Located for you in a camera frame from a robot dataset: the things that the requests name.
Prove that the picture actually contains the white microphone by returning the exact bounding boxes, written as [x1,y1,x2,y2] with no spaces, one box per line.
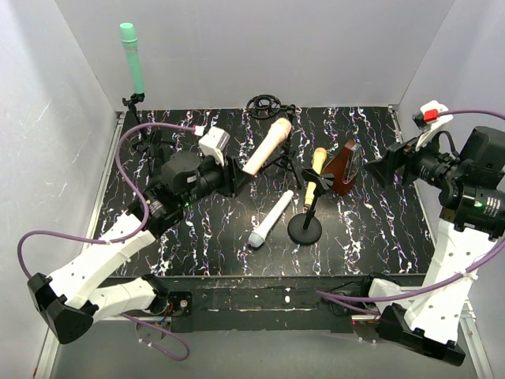
[248,190,294,248]

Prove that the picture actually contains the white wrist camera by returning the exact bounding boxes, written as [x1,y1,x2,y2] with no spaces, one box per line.
[198,126,230,167]
[412,100,454,152]

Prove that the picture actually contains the pink microphone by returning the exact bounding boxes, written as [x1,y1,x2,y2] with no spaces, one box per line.
[242,118,292,175]

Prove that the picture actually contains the brown wooden metronome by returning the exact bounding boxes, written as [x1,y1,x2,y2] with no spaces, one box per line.
[322,140,361,196]

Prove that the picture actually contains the black shock mount tripod stand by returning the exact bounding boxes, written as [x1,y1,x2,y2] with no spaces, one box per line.
[243,94,301,190]

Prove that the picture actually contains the green microphone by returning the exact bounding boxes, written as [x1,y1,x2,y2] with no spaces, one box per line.
[119,22,144,95]

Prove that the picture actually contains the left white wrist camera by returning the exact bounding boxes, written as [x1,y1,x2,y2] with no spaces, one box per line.
[198,126,230,167]

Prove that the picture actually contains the black round base stand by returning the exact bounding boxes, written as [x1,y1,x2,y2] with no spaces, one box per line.
[287,168,334,246]
[148,129,176,181]

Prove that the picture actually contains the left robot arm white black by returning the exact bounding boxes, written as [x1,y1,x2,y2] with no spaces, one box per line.
[28,152,262,344]

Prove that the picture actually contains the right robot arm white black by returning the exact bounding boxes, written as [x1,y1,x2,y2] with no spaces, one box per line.
[365,126,504,366]

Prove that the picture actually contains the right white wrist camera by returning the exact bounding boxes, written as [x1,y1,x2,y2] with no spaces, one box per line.
[412,100,454,152]

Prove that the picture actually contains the black tripod clip stand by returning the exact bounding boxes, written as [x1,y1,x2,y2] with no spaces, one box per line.
[121,91,178,178]

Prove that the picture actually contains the yellow microphone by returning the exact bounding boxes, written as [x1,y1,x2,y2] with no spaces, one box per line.
[304,147,327,208]

